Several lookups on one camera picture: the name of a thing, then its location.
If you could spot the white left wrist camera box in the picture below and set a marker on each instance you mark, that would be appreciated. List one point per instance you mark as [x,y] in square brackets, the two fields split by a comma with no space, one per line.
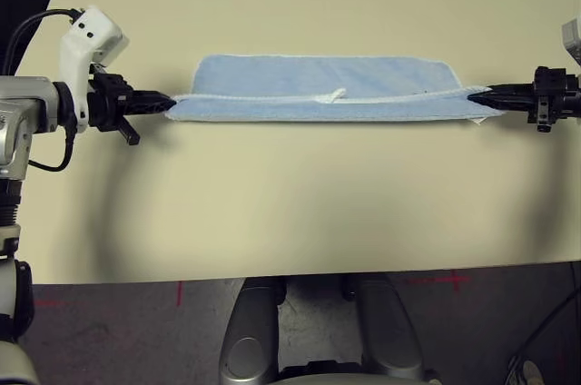
[91,35]

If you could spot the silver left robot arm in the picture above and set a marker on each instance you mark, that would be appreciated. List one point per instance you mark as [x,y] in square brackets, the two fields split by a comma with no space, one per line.
[22,103]

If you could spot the red floor tape cross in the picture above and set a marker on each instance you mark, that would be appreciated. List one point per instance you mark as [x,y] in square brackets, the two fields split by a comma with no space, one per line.
[454,279]
[178,292]

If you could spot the grey robot left leg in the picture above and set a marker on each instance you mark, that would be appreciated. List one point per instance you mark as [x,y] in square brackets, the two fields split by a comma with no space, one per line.
[249,335]

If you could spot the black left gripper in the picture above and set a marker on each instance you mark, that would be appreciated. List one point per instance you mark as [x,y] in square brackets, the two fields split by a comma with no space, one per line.
[109,99]

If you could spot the light blue towel white trim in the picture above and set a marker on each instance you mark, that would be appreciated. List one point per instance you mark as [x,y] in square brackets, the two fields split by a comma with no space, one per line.
[318,76]

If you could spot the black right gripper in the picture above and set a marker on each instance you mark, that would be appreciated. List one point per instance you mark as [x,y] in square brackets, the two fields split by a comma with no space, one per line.
[554,94]

